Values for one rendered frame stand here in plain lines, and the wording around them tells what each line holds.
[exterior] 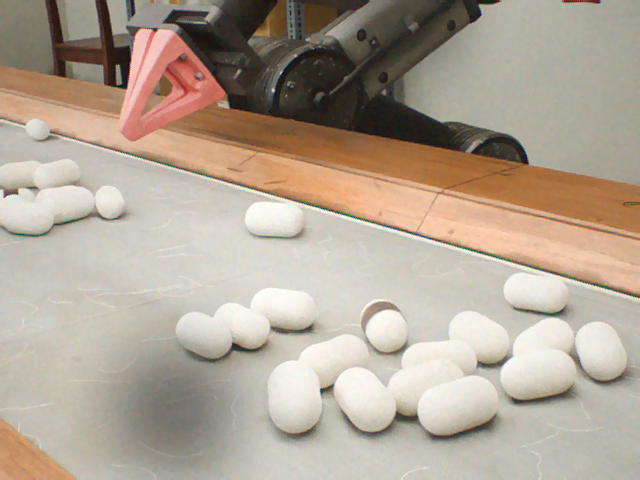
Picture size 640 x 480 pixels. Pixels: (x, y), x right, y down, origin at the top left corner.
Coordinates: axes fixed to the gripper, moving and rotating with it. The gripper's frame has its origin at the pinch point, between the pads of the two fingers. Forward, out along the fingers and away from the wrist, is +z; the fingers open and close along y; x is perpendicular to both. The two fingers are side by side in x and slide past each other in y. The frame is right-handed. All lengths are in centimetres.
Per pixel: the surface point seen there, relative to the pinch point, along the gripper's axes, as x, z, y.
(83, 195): -1.2, 6.7, 2.9
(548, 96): 161, -133, -112
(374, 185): 7.8, -4.1, 16.8
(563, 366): -0.3, 6.5, 41.2
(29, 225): -3.6, 10.8, 4.0
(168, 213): 3.2, 4.2, 5.8
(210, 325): -5.6, 12.3, 27.7
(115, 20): 161, -149, -385
